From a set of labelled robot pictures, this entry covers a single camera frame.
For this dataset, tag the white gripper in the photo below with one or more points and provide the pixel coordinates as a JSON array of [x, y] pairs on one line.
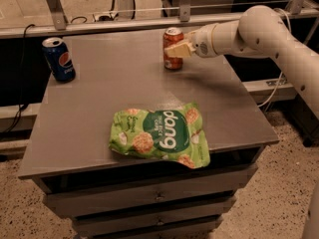
[[201, 42]]

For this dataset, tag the red coke can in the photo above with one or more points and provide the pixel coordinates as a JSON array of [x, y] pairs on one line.
[[171, 36]]

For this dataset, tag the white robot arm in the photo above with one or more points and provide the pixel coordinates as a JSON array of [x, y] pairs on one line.
[[281, 200]]

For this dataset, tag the green rice chip bag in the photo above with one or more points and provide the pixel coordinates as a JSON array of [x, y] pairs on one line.
[[171, 135]]

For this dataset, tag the blue pepsi can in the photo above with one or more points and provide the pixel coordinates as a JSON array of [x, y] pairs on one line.
[[59, 60]]

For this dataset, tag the power strip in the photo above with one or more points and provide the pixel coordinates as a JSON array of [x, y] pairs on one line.
[[102, 17]]

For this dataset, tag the grey drawer cabinet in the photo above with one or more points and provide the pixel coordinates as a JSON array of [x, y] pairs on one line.
[[111, 196]]

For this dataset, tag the metal railing frame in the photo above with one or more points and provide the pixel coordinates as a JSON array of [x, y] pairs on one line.
[[115, 26]]

